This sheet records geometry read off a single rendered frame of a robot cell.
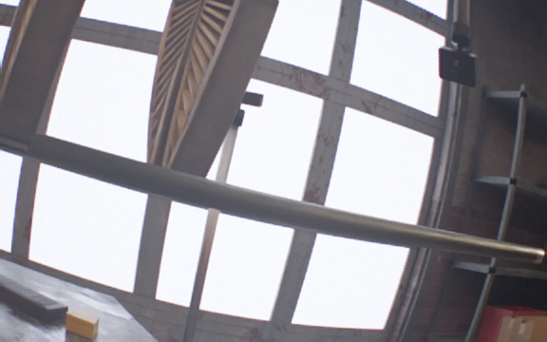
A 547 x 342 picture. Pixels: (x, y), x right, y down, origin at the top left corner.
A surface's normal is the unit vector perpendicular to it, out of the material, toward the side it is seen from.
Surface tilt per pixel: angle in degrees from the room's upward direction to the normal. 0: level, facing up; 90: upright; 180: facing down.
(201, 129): 113
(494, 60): 90
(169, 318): 90
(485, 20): 90
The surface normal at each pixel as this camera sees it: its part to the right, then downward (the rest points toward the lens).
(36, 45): 0.37, 0.40
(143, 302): 0.37, 0.04
